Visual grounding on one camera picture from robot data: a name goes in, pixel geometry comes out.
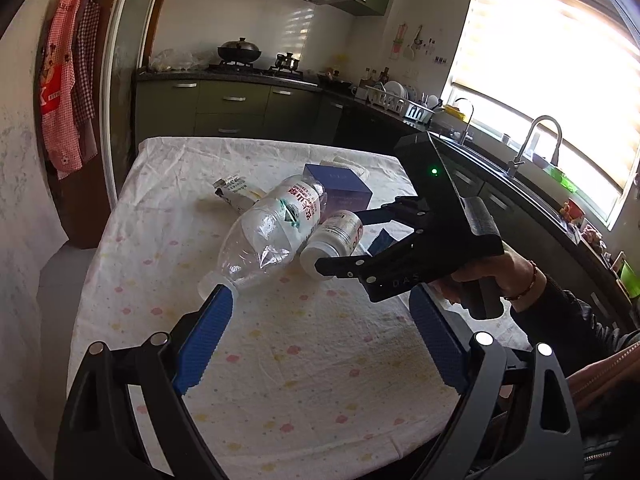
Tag green drawer base cabinet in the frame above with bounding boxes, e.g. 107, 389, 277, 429
134, 77, 351, 146

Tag sliding door frame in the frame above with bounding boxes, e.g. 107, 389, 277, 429
100, 0, 171, 201

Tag green sink base cabinet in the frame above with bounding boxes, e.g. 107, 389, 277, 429
345, 105, 640, 331

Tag black wok with lid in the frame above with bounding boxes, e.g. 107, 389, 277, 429
216, 36, 263, 65

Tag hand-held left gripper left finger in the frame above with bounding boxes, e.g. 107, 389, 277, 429
54, 284, 235, 480

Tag green plastic item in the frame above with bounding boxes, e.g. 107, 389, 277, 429
547, 165, 581, 193

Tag group of seasoning bottles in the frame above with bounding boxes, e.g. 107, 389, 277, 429
360, 66, 391, 88

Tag bright window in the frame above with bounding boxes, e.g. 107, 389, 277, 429
445, 0, 640, 231

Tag clear plastic bottle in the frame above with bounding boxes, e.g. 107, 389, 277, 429
197, 175, 327, 302

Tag red checked apron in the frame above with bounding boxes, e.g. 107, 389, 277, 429
37, 0, 83, 181

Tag purple box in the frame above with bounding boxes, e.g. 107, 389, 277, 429
304, 162, 373, 211

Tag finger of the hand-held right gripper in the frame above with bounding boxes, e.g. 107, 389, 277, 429
315, 232, 431, 283
357, 197, 431, 257

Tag dark checked apron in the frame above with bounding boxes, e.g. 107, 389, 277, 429
72, 0, 101, 161

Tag gas stove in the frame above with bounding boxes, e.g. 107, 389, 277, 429
207, 60, 318, 81

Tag white milk carton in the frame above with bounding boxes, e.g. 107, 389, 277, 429
212, 174, 268, 213

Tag wall hanging utensils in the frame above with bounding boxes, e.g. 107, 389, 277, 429
390, 22, 448, 66

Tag person's right forearm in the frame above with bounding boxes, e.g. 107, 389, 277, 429
520, 272, 640, 391

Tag white pill bottle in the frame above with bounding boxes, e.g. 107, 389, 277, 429
299, 210, 365, 279

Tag clear plastic bag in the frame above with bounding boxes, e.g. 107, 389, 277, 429
148, 49, 208, 72

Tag red bead bracelet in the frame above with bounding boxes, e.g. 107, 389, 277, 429
502, 260, 547, 302

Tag tall chrome faucet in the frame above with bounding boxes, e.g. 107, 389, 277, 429
507, 115, 563, 178

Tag brown wooden panel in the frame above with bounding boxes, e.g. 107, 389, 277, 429
45, 0, 141, 251

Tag person's right hand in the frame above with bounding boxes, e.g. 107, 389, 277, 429
429, 249, 541, 307

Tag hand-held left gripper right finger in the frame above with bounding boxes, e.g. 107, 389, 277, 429
409, 286, 585, 480

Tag small chrome faucet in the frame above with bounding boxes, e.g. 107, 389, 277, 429
452, 97, 476, 146

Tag white dish rack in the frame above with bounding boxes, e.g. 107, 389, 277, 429
364, 81, 436, 126

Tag steel double sink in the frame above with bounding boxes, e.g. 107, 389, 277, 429
440, 135, 576, 201

